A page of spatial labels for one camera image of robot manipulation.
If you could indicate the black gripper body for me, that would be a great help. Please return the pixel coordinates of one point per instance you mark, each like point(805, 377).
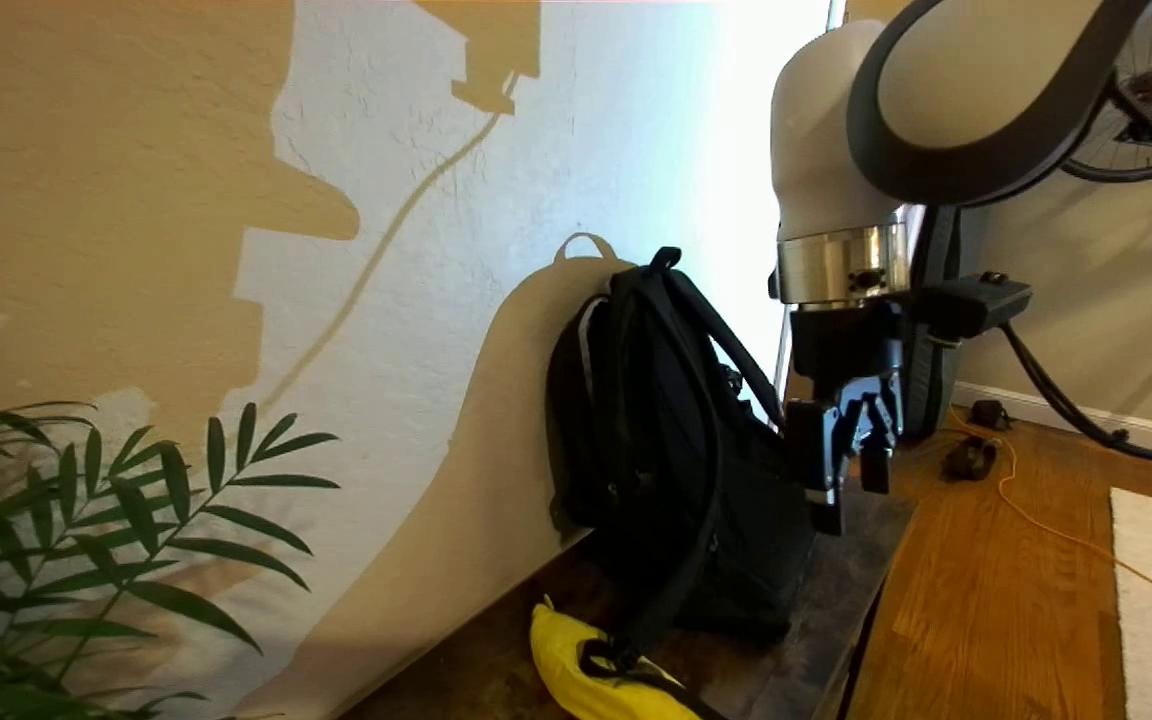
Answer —
point(844, 407)

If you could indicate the yellow banana purse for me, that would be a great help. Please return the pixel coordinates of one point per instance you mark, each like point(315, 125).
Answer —
point(579, 668)

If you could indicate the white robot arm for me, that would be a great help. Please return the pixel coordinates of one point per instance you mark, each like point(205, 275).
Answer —
point(881, 139)

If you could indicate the black backpack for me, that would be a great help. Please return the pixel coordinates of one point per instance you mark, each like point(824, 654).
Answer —
point(665, 445)

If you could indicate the black shoe on floor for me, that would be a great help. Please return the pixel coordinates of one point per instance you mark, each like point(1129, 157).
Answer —
point(974, 459)

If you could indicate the green palm plant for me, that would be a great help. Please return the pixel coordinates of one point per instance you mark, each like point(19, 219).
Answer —
point(97, 539)

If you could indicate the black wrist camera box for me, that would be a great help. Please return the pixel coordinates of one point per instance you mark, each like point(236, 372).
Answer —
point(968, 304)

